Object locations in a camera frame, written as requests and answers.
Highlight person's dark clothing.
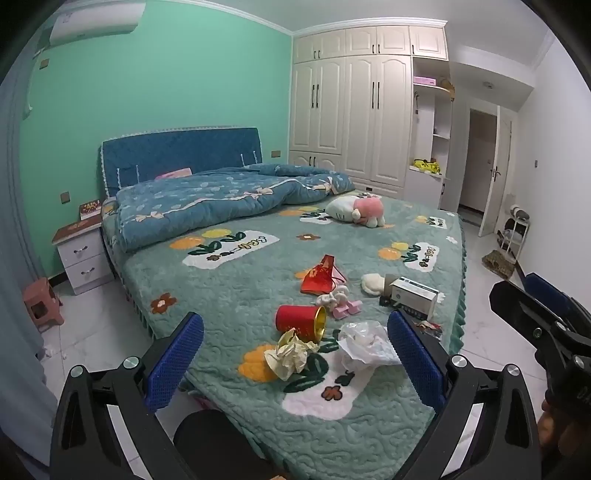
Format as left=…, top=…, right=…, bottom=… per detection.
left=173, top=411, right=280, bottom=480

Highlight red cup with gold inside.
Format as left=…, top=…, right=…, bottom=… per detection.
left=276, top=304, right=329, bottom=343

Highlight crumpled white plastic bag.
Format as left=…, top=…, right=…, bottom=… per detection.
left=337, top=320, right=403, bottom=372

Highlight red paper bag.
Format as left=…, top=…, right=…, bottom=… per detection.
left=300, top=254, right=347, bottom=295

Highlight white and pink plush toy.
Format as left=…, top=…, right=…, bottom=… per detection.
left=325, top=193, right=386, bottom=229

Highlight white nightstand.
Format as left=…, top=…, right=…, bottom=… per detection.
left=51, top=216, right=115, bottom=296

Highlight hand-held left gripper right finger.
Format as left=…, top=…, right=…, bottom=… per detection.
left=387, top=310, right=541, bottom=480

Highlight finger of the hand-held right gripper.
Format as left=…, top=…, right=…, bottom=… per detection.
left=526, top=272, right=591, bottom=324
left=489, top=281, right=555, bottom=352

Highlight crumpled yellowish paper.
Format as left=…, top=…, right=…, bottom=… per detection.
left=264, top=328, right=320, bottom=382

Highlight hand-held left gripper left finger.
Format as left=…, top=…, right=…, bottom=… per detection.
left=51, top=312, right=205, bottom=480

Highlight white metal rack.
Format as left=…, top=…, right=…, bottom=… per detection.
left=496, top=205, right=532, bottom=269

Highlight white round puff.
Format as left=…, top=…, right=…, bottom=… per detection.
left=361, top=273, right=389, bottom=297

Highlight green flowered bedspread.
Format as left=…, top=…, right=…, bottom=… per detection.
left=100, top=193, right=467, bottom=480

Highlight brown floor mat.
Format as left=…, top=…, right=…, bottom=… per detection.
left=481, top=249, right=516, bottom=280

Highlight white and green medicine box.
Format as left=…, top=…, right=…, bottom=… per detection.
left=385, top=274, right=439, bottom=322

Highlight pink plastic stool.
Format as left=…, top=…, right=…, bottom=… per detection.
left=22, top=277, right=64, bottom=333

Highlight white door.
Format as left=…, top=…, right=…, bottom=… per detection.
left=479, top=105, right=514, bottom=238

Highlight person's right hand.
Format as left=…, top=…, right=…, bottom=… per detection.
left=540, top=401, right=568, bottom=445

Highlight white hair scrunchie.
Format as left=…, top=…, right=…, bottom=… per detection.
left=316, top=286, right=350, bottom=309

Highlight blue padded headboard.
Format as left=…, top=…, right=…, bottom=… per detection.
left=98, top=127, right=264, bottom=197

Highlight cream wardrobe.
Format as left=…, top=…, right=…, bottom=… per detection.
left=287, top=19, right=452, bottom=210

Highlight grey curtain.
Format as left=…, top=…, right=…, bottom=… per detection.
left=0, top=69, right=63, bottom=480

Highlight white air conditioner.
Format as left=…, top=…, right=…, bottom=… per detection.
left=48, top=0, right=147, bottom=47

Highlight small dark wrapper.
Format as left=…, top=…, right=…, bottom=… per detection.
left=413, top=320, right=445, bottom=342

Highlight blue flowered quilt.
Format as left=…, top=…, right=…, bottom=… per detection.
left=115, top=163, right=356, bottom=252

